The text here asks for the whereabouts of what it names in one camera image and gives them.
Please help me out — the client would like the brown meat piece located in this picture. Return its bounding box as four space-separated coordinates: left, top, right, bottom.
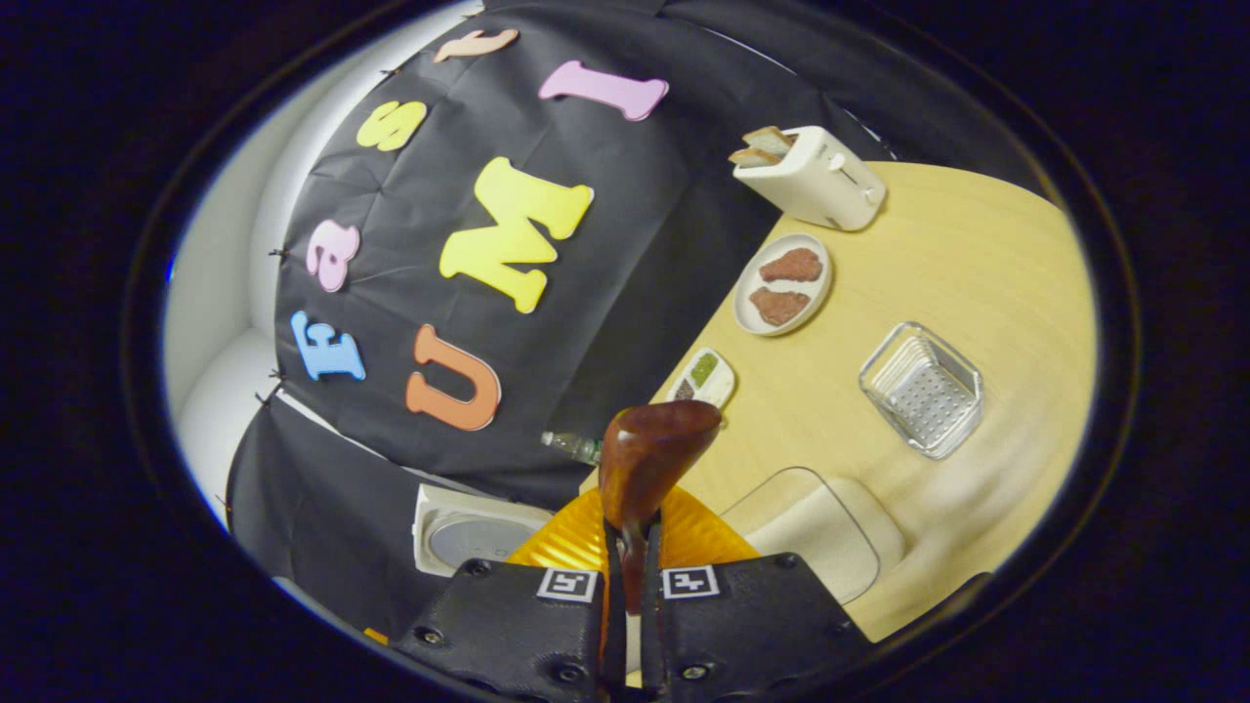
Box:
758 246 825 285
748 285 813 328

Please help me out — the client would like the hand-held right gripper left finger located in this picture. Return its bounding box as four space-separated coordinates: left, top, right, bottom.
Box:
391 488 627 700

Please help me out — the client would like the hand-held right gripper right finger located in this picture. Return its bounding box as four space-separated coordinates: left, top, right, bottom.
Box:
640 486 876 700

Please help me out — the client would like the brown wooden spoon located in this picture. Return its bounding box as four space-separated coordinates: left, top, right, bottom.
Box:
598 399 725 618

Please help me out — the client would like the white round plate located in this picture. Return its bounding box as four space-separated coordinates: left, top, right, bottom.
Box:
732 231 835 339

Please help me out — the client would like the white rice cooker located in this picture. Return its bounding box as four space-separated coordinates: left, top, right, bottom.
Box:
412 482 559 580

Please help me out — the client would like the white divided condiment dish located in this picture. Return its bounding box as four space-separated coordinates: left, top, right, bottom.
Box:
667 347 737 412

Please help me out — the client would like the clear metal chopstick holder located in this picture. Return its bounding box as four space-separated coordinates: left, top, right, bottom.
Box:
857 320 986 462

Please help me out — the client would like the clear box of rice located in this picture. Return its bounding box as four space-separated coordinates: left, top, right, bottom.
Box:
720 467 883 607

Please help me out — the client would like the white toaster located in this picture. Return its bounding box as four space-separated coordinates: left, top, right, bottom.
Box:
732 125 889 233

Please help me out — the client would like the clear water bottle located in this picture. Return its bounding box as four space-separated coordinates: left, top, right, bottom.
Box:
539 430 604 467

